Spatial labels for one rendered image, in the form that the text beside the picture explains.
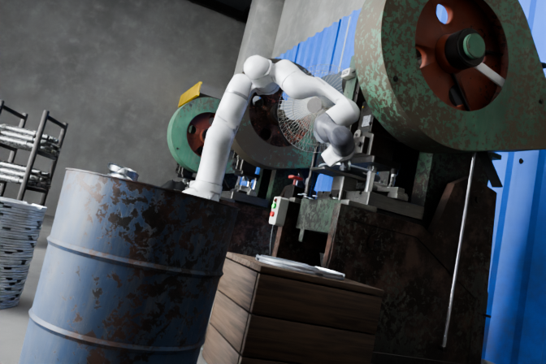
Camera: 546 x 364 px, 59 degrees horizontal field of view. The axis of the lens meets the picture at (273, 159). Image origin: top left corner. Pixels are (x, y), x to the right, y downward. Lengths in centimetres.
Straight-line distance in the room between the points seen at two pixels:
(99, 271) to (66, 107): 764
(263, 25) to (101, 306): 706
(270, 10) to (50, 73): 367
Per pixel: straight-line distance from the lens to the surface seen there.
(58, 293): 110
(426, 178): 233
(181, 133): 512
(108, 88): 872
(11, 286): 194
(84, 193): 108
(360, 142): 229
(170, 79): 892
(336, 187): 224
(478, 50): 211
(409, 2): 202
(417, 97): 194
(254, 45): 773
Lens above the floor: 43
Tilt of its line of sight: 9 degrees up
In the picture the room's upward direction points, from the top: 13 degrees clockwise
